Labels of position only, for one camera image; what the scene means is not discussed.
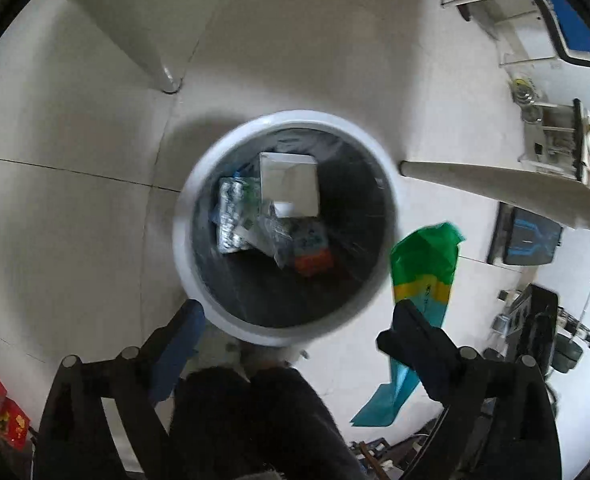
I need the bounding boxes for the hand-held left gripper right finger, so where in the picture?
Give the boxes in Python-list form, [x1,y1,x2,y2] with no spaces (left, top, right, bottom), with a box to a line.
[376,304,562,480]

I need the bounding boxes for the grey fuzzy slipper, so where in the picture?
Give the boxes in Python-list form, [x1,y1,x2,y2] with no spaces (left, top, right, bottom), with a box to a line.
[224,341,309,377]

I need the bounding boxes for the person's dark trouser leg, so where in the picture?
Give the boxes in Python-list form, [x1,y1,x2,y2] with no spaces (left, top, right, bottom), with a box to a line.
[169,364,372,480]

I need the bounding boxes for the small blue cartoon packet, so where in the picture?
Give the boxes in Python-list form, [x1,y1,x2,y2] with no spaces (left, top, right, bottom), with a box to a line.
[292,222,329,257]

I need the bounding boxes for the orange and clear plastic bag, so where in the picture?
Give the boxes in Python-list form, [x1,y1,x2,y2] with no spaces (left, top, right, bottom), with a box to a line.
[254,200,337,279]

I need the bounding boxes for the white bin with black liner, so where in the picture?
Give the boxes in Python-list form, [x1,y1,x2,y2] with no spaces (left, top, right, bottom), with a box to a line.
[172,109,402,347]

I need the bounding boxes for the green and blue plastic bag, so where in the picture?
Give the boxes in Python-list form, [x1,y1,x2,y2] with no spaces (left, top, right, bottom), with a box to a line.
[350,221,467,429]

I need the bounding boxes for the white shelf cart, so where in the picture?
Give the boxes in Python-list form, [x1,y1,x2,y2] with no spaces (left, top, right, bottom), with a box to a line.
[518,98,590,192]

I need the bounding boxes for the large silver blister pack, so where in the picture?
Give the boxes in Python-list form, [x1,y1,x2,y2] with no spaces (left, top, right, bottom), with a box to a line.
[217,175,257,256]

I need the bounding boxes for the small white box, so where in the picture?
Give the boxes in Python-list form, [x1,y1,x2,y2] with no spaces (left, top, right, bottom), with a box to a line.
[258,152,321,219]

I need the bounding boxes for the dark monitor screen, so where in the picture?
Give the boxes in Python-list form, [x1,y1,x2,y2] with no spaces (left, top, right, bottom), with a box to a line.
[487,201,565,267]

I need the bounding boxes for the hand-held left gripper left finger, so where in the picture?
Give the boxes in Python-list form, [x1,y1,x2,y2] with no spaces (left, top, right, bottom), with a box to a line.
[34,299,206,480]

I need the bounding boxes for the black metal equipment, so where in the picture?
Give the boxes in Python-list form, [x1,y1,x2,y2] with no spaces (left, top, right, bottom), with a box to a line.
[492,283,590,377]

